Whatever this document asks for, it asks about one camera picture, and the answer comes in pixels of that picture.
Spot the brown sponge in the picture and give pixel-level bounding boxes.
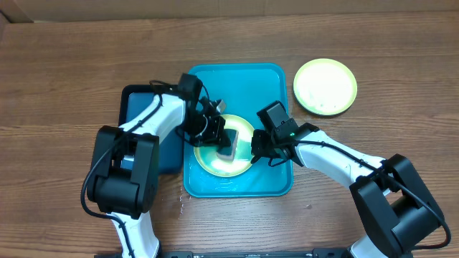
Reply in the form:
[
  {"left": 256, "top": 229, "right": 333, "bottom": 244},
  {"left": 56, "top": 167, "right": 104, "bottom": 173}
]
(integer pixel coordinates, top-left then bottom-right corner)
[{"left": 216, "top": 129, "right": 239, "bottom": 161}]

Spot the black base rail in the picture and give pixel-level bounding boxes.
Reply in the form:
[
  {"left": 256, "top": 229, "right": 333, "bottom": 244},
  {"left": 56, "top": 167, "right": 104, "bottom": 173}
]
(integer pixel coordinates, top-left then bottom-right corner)
[{"left": 95, "top": 247, "right": 359, "bottom": 258}]

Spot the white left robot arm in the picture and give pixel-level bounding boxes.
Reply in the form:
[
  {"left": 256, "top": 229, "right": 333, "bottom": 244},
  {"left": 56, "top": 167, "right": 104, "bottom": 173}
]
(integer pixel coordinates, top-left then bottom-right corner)
[{"left": 80, "top": 93, "right": 230, "bottom": 257}]

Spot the yellow plate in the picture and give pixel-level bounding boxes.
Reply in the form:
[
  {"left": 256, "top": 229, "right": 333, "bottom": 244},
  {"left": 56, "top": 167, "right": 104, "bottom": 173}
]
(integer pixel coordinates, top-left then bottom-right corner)
[
  {"left": 194, "top": 115, "right": 255, "bottom": 177},
  {"left": 293, "top": 58, "right": 358, "bottom": 116}
]

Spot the blue plastic tray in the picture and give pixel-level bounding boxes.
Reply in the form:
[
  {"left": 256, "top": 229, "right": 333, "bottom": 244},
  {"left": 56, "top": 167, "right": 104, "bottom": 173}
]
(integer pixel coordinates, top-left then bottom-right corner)
[{"left": 184, "top": 63, "right": 293, "bottom": 198}]

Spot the black tray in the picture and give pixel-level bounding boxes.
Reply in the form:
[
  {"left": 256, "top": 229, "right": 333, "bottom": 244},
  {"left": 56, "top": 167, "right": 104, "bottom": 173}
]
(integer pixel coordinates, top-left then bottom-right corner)
[{"left": 118, "top": 85, "right": 184, "bottom": 175}]

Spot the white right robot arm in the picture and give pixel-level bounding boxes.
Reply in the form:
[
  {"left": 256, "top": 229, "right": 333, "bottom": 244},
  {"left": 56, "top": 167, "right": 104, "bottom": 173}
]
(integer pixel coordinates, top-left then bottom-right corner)
[{"left": 251, "top": 123, "right": 451, "bottom": 257}]

